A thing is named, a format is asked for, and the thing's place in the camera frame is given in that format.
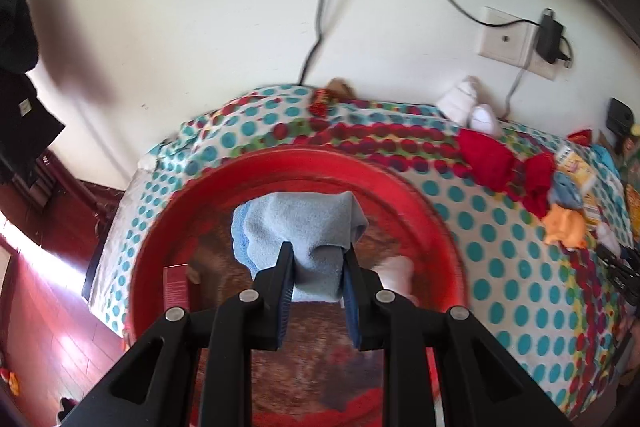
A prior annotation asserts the red sock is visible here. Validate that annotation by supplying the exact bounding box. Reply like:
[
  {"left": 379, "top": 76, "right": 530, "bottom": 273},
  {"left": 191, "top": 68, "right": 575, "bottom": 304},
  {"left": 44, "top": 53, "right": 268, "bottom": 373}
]
[
  {"left": 457, "top": 128, "right": 521, "bottom": 190},
  {"left": 505, "top": 153, "right": 556, "bottom": 218}
]

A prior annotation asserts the white plastic bag bundle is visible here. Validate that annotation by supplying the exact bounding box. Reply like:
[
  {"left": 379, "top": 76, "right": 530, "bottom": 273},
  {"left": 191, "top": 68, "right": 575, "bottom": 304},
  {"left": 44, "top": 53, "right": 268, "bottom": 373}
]
[{"left": 372, "top": 255, "right": 418, "bottom": 305}]

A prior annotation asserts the polka dot blanket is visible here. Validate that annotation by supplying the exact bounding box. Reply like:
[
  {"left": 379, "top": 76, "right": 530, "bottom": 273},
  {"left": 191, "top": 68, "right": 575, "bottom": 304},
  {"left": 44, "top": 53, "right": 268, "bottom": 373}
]
[{"left": 87, "top": 84, "right": 640, "bottom": 418}]

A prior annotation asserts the black box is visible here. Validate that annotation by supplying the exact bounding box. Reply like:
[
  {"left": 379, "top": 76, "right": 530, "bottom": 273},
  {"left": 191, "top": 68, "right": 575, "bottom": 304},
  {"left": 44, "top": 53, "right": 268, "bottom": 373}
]
[{"left": 606, "top": 98, "right": 637, "bottom": 138}]

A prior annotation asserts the dark wooden stand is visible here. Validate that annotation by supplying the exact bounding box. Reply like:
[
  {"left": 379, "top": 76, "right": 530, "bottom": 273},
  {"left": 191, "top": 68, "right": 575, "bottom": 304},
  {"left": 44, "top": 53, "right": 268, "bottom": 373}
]
[{"left": 30, "top": 147, "right": 126, "bottom": 258}]

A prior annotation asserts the red plastic basin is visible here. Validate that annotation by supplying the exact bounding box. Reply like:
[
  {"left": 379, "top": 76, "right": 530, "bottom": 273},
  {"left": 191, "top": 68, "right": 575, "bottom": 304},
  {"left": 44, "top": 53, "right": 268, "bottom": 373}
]
[{"left": 122, "top": 146, "right": 471, "bottom": 427}]

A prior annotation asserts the light blue cloth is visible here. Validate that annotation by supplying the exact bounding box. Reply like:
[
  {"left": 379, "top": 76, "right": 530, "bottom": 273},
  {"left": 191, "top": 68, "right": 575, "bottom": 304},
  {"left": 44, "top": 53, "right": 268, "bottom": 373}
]
[{"left": 595, "top": 146, "right": 623, "bottom": 180}]

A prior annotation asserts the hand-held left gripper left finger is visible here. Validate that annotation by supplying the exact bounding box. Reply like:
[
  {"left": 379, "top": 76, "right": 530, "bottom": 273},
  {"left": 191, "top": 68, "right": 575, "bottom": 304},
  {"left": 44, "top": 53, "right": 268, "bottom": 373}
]
[{"left": 57, "top": 241, "right": 296, "bottom": 427}]

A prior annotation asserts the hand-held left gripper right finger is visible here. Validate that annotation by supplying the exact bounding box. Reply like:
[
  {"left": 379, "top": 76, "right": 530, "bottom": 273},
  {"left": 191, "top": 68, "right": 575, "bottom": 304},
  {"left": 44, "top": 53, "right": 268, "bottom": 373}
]
[{"left": 340, "top": 243, "right": 573, "bottom": 427}]

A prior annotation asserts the orange floor toy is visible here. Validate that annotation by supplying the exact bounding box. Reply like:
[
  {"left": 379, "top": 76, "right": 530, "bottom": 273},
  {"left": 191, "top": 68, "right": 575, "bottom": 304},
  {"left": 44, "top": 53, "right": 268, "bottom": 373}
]
[{"left": 0, "top": 354, "right": 21, "bottom": 398}]

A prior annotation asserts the orange rubber toy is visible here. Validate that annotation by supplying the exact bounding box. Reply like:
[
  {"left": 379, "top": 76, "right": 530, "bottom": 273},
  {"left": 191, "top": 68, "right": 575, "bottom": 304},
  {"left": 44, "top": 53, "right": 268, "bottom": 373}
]
[{"left": 541, "top": 204, "right": 590, "bottom": 250}]

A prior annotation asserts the black power adapter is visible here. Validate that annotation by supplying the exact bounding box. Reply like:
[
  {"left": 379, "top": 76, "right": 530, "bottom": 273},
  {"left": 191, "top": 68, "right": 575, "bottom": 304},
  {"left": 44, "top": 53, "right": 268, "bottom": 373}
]
[{"left": 536, "top": 8, "right": 573, "bottom": 66}]

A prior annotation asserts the light blue sock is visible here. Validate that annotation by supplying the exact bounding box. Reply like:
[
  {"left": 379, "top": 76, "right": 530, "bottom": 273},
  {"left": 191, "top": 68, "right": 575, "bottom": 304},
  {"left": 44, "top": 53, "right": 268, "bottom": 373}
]
[
  {"left": 550, "top": 171, "right": 586, "bottom": 210},
  {"left": 231, "top": 191, "right": 370, "bottom": 304}
]

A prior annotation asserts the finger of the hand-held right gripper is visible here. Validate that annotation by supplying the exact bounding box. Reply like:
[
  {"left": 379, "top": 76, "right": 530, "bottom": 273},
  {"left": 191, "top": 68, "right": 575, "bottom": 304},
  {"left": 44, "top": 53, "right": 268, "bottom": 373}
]
[{"left": 597, "top": 244, "right": 640, "bottom": 303}]

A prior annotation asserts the yellow packet box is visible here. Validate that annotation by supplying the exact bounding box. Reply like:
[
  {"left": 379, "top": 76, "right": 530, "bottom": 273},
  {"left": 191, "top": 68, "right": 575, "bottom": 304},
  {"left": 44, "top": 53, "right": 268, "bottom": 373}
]
[{"left": 554, "top": 144, "right": 598, "bottom": 188}]

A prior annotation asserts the red candy wrapper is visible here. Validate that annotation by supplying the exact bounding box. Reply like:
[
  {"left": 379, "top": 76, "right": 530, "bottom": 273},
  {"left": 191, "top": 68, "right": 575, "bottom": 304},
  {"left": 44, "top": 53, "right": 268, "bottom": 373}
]
[{"left": 308, "top": 88, "right": 333, "bottom": 118}]

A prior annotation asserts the grey adapter cable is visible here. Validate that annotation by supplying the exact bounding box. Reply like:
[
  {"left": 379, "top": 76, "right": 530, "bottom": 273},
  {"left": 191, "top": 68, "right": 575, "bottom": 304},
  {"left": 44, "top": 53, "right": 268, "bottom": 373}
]
[{"left": 502, "top": 57, "right": 531, "bottom": 120}]

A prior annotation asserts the dark floor object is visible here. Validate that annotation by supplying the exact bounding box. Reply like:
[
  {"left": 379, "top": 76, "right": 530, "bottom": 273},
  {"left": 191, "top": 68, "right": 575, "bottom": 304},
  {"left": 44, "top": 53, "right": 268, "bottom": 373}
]
[{"left": 57, "top": 397, "right": 81, "bottom": 423}]

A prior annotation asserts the dark hanging clothing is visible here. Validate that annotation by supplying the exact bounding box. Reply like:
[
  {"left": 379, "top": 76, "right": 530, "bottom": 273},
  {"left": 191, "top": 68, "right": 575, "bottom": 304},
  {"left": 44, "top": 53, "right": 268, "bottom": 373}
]
[{"left": 0, "top": 0, "right": 67, "bottom": 185}]

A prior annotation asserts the red cardboard box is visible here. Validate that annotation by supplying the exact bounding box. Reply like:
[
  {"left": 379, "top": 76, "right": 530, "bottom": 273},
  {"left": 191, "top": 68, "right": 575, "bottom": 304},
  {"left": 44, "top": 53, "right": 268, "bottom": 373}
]
[{"left": 162, "top": 263, "right": 203, "bottom": 312}]

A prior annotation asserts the white sock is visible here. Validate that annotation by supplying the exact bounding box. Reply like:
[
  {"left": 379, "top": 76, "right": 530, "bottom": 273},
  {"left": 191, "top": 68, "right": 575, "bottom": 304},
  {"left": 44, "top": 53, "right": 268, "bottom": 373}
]
[
  {"left": 467, "top": 103, "right": 501, "bottom": 138},
  {"left": 435, "top": 76, "right": 483, "bottom": 125}
]

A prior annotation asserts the white wall outlet plate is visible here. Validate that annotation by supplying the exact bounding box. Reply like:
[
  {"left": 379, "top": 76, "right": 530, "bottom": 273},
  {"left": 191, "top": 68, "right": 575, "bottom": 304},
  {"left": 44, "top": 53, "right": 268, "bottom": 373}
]
[{"left": 475, "top": 6, "right": 563, "bottom": 82}]

